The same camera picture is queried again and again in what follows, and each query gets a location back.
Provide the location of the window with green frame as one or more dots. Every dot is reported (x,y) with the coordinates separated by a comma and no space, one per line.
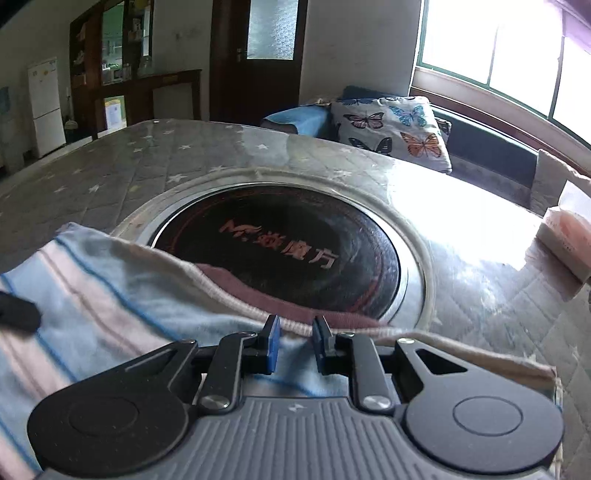
(534,53)

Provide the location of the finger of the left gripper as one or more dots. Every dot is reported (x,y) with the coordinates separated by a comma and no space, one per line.
(18,314)

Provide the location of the dark wooden cabinet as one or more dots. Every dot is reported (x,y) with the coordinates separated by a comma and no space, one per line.
(110,57)

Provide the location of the beige cushion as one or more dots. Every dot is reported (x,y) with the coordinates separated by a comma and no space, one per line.
(550,178)

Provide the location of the dark wooden door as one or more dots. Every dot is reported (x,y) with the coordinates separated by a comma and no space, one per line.
(257,49)

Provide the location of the pink tissue box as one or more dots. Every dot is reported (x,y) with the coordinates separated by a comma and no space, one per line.
(565,230)

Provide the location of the blue striped knit garment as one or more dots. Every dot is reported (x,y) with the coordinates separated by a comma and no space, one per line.
(102,301)

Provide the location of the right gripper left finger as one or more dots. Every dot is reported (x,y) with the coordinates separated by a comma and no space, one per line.
(260,352)

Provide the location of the white refrigerator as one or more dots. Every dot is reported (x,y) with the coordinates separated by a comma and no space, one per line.
(45,106)

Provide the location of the butterfly print pillow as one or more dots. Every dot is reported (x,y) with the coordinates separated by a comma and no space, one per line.
(404,128)

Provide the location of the blue bench sofa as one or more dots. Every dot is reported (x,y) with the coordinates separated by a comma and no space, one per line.
(480,155)

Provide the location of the round black induction cooktop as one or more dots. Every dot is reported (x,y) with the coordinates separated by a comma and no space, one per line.
(296,244)

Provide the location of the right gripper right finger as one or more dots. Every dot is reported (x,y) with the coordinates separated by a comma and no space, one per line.
(332,351)

